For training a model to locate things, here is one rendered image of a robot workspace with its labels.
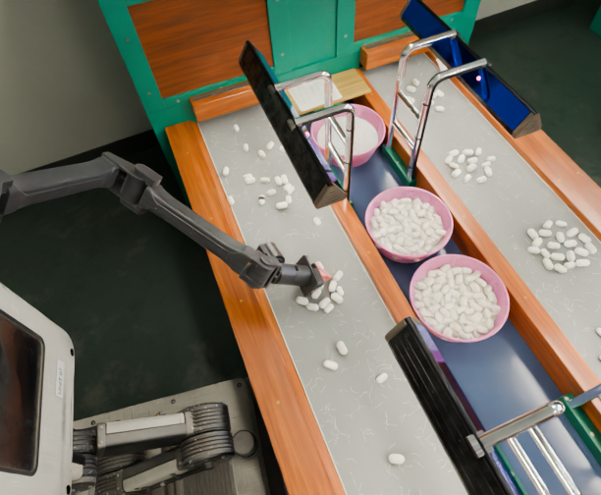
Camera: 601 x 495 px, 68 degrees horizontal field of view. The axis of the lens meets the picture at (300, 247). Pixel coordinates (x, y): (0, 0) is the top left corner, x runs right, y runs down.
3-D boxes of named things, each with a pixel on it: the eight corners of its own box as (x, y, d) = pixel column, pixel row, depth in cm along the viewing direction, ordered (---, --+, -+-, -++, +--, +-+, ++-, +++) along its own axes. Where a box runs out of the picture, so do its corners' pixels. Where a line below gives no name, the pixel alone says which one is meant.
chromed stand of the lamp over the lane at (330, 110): (301, 229, 149) (292, 127, 111) (280, 187, 159) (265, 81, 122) (353, 210, 152) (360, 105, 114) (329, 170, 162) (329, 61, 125)
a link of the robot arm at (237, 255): (114, 200, 113) (130, 165, 108) (128, 195, 118) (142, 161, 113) (255, 297, 113) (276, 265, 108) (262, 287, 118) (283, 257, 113)
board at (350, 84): (291, 118, 165) (290, 115, 164) (276, 93, 173) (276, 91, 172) (371, 92, 170) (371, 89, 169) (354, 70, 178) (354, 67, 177)
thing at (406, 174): (408, 191, 155) (433, 82, 118) (381, 152, 166) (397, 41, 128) (455, 173, 158) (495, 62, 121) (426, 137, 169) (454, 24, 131)
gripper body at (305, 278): (308, 254, 126) (289, 251, 121) (323, 284, 120) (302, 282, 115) (296, 268, 129) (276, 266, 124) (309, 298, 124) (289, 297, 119)
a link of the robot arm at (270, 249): (247, 289, 113) (264, 263, 109) (232, 258, 120) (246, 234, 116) (284, 291, 121) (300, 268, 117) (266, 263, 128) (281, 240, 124)
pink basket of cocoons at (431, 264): (435, 367, 122) (442, 357, 114) (389, 288, 136) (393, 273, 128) (518, 332, 126) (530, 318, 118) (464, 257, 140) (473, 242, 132)
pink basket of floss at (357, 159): (367, 183, 158) (369, 165, 150) (300, 161, 165) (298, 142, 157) (392, 134, 170) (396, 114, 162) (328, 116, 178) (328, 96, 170)
